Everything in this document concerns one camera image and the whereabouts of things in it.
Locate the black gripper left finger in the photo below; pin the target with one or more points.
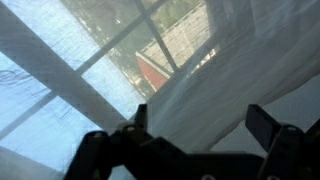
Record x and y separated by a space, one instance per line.
100 153

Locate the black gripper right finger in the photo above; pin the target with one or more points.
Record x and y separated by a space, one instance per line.
286 150

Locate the white sheer curtain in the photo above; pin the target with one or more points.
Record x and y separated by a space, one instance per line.
213 90

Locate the red roofed building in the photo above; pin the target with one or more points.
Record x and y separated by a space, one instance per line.
153 75

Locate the dark window frame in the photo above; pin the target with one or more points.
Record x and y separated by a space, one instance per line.
50 71

